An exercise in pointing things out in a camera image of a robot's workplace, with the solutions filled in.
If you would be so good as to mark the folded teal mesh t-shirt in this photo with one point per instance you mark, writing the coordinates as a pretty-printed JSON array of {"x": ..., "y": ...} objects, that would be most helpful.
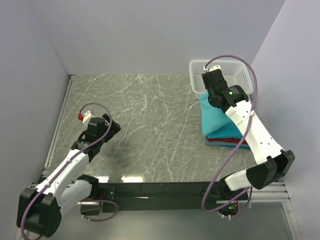
[{"x": 228, "y": 131}]

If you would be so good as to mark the black base beam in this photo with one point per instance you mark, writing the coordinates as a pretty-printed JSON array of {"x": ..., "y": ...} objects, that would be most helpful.
[{"x": 145, "y": 196}]

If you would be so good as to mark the folded red t-shirt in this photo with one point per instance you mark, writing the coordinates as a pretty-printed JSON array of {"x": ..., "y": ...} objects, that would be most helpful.
[{"x": 225, "y": 140}]

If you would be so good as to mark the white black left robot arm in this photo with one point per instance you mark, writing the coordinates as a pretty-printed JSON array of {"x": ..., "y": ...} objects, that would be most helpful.
[{"x": 41, "y": 209}]

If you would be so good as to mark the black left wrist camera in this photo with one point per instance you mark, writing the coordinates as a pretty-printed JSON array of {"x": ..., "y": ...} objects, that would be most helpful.
[{"x": 96, "y": 126}]

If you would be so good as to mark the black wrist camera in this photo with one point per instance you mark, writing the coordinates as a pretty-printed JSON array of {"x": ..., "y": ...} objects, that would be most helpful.
[
  {"x": 214, "y": 79},
  {"x": 96, "y": 126}
]

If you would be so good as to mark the white plastic perforated basket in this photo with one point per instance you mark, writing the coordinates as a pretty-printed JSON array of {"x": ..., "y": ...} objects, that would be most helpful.
[{"x": 234, "y": 72}]

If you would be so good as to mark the aluminium frame rail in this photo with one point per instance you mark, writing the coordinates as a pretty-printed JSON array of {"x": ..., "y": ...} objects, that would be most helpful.
[{"x": 218, "y": 192}]

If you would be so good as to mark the light blue cotton t-shirt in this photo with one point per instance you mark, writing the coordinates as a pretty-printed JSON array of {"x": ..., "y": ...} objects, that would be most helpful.
[{"x": 212, "y": 118}]

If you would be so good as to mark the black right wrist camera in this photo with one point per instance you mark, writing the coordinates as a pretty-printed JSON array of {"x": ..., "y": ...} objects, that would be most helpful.
[{"x": 214, "y": 79}]

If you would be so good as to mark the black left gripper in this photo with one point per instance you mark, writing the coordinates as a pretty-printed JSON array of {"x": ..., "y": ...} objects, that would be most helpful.
[{"x": 115, "y": 128}]

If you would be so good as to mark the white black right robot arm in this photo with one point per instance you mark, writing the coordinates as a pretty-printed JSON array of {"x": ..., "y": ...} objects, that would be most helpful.
[{"x": 272, "y": 161}]

